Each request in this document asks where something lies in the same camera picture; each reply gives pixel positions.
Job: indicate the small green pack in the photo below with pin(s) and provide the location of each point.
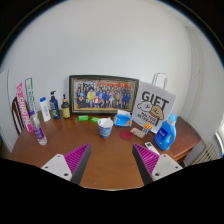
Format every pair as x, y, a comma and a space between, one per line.
83, 118
95, 119

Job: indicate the white printed paper gift bag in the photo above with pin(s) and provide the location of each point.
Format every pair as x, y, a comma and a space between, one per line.
154, 105

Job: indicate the dark wooden chair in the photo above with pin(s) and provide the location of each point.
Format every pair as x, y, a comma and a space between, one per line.
16, 115

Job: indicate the amber pump bottle yellow label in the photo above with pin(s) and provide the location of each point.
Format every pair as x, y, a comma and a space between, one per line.
66, 110

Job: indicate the colourful puzzle cube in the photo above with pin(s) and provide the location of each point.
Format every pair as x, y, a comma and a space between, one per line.
147, 128

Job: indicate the white bottle with blue cap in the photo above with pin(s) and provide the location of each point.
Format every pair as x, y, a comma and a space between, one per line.
45, 111

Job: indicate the blue tissue pack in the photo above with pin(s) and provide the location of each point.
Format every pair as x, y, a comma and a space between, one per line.
123, 120

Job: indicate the blue patterned mug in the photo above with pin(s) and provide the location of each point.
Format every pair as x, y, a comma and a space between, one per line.
105, 129

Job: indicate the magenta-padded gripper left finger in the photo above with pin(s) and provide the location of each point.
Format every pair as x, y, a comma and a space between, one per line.
60, 165

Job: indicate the pink shuttlecock tube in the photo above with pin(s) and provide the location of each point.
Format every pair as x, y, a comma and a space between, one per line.
24, 110

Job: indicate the white radiator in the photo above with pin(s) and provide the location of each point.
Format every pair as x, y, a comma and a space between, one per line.
204, 155

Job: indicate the white remote control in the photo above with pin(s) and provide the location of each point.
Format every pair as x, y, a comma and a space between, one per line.
152, 148

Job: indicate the flat round red coaster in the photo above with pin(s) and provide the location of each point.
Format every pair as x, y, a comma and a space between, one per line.
126, 135

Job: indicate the framed group picture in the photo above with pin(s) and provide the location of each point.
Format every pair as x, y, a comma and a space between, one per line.
103, 94

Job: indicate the dark blue pump bottle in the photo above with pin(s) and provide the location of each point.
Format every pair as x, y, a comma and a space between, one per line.
54, 108

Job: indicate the blue detergent bottle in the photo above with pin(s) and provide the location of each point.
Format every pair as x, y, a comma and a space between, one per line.
165, 135

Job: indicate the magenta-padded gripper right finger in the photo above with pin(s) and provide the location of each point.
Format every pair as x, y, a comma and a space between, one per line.
163, 165

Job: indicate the green white shuttlecock tube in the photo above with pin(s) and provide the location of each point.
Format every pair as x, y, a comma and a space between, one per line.
30, 96

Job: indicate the clear purple-capped water bottle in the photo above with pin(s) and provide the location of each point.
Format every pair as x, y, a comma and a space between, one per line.
38, 130

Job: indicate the small pinkish snack packet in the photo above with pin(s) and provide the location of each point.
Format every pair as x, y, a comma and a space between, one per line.
137, 132

